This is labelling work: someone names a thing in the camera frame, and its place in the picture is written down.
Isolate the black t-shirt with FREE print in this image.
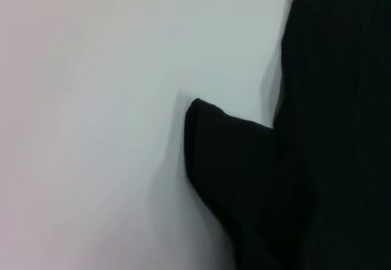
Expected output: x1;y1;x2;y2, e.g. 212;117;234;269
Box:
183;0;391;270

